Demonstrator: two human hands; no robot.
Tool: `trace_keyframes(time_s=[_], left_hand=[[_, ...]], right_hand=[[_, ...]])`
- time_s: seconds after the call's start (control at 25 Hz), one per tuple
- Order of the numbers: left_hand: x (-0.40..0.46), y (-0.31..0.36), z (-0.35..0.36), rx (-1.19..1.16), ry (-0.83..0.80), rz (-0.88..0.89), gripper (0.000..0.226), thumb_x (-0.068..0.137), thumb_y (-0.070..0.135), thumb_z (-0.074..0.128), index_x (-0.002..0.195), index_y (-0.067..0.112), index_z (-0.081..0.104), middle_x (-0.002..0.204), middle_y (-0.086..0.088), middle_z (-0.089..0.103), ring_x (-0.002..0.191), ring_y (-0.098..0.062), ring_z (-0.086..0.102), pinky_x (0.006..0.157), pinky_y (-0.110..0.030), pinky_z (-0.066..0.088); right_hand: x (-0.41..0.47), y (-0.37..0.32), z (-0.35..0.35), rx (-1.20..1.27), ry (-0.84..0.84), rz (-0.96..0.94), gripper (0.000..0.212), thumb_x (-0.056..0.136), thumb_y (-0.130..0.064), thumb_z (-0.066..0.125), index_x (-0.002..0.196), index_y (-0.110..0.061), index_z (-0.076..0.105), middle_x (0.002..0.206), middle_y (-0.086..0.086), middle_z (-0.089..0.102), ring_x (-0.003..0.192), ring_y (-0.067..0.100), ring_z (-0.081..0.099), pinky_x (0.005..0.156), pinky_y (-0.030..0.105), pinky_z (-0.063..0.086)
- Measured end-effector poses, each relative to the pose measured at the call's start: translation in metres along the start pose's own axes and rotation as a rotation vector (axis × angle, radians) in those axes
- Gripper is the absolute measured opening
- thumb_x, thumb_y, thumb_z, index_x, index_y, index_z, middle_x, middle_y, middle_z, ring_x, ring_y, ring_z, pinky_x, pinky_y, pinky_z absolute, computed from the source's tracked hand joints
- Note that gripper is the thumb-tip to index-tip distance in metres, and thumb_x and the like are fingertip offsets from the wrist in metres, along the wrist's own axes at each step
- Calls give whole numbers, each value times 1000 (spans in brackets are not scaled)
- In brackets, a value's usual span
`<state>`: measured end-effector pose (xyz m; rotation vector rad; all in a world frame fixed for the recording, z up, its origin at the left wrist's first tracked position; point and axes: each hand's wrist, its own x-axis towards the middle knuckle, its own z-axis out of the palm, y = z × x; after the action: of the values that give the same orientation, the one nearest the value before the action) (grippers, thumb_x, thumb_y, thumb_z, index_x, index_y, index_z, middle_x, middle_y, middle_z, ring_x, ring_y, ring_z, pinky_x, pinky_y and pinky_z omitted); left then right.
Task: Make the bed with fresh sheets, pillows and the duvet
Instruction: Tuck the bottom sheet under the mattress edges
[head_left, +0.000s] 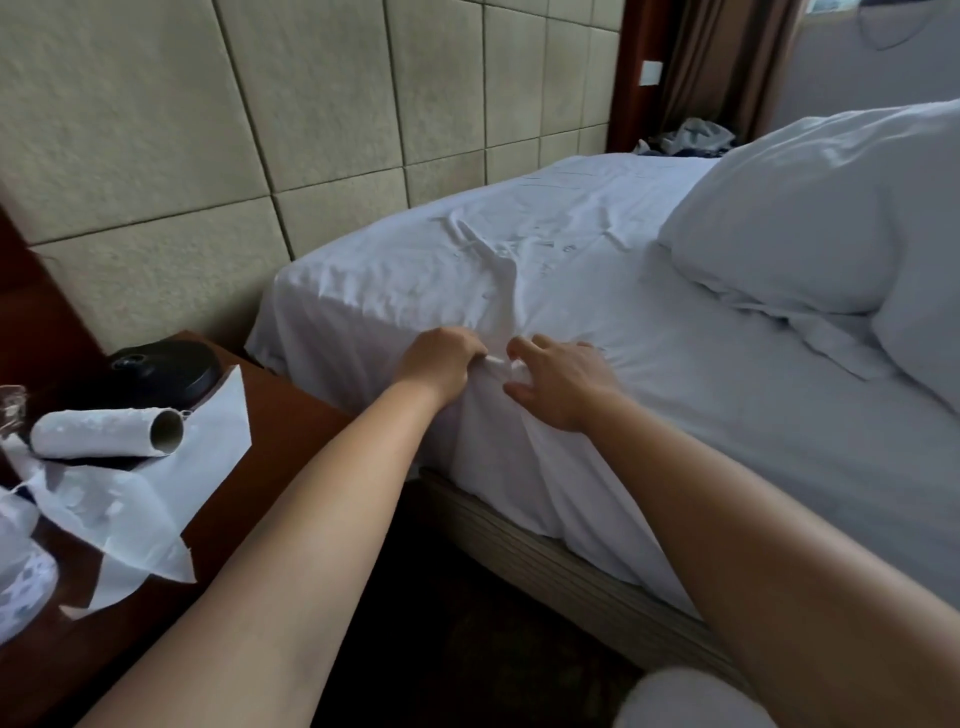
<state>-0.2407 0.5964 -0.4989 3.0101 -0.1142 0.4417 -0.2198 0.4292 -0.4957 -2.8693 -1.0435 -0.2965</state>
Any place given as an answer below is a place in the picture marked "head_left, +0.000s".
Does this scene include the person's right forearm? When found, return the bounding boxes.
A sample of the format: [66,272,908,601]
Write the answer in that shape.
[577,393,960,728]

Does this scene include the person's right hand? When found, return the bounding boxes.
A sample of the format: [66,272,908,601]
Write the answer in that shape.
[501,333,632,435]

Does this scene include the brown curtain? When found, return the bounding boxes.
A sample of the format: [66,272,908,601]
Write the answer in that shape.
[660,0,807,146]

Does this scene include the person's left forearm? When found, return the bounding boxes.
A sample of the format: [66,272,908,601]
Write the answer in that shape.
[82,382,452,728]

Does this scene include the person's left hand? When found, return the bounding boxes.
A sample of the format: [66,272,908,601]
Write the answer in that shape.
[390,325,492,411]

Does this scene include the dark wooden nightstand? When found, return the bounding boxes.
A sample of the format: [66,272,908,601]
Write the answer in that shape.
[0,202,357,728]

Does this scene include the beige padded headboard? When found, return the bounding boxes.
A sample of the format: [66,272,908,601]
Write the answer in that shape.
[0,0,632,357]

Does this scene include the white duvet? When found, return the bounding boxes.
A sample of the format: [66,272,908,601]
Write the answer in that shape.
[658,97,960,417]

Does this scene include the white papers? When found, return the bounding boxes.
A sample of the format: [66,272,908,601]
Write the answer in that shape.
[0,364,255,621]

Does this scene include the window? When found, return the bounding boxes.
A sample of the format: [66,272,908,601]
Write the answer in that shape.
[804,0,960,18]

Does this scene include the dark wooden wall panel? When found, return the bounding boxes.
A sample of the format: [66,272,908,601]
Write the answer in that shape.
[606,0,680,155]

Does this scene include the white bed sheet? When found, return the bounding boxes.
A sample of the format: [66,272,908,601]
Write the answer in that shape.
[243,150,960,626]

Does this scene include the white paper roll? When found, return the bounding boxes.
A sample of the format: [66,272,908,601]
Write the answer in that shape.
[28,405,189,464]

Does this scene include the black round object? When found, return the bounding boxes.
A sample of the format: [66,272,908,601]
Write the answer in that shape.
[102,336,228,417]

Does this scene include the clear glass ashtray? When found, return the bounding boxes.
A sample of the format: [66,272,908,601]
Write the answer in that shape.
[0,382,33,443]

